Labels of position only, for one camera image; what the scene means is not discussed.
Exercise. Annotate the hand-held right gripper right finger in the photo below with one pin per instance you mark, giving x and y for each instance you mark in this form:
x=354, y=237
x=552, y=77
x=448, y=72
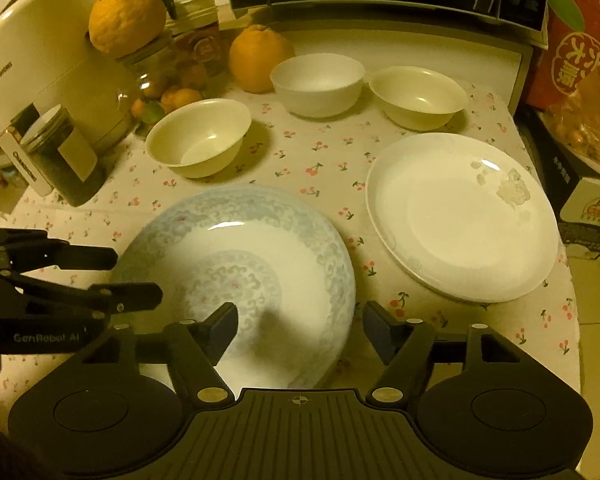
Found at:
x=377, y=330

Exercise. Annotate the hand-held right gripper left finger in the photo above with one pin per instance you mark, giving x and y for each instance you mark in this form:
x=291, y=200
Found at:
x=225, y=330

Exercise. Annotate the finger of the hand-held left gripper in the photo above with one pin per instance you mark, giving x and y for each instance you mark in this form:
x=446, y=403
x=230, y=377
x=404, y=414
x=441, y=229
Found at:
x=110, y=297
x=70, y=256

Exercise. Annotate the blue patterned plate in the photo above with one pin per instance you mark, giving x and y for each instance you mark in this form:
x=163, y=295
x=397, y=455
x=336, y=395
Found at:
x=260, y=240

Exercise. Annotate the cream ceramic bowl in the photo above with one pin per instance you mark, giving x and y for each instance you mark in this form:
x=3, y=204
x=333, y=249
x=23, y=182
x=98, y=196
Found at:
x=415, y=90
x=200, y=135

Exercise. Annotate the white ceramic bowl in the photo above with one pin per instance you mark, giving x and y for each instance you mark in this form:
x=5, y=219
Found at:
x=315, y=80

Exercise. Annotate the dark canister with metal lid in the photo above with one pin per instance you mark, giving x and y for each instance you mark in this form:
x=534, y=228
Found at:
x=65, y=170

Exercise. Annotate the white floral plate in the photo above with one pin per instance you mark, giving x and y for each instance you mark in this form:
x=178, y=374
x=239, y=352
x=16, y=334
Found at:
x=455, y=220

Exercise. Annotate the cherry print tablecloth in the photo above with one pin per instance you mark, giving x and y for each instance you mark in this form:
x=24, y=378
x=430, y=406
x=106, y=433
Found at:
x=310, y=160

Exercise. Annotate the pile of small kumquats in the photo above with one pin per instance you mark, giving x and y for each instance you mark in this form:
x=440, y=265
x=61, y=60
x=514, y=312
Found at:
x=180, y=97

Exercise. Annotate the white kitchen appliance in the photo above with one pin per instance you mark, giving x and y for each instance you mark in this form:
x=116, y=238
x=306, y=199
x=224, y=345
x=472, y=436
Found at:
x=40, y=50

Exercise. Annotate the glass jar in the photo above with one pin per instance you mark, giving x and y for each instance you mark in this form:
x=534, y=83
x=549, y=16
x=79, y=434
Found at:
x=152, y=52

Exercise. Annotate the large orange with leaves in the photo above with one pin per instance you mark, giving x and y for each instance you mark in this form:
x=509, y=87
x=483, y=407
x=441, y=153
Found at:
x=125, y=20

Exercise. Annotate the white cardboard box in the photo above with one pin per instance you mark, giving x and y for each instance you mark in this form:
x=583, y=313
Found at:
x=592, y=210

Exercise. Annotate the red label jar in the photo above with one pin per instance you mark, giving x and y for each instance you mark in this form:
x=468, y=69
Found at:
x=207, y=50

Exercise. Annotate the beige stand with metal trim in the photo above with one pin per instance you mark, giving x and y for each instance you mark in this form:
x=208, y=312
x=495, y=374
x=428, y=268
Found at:
x=405, y=45

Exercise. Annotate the plastic bag of small oranges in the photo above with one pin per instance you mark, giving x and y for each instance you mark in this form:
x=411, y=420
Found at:
x=587, y=125

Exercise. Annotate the red carton box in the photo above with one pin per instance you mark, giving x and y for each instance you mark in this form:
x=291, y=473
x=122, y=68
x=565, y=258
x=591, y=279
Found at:
x=580, y=45

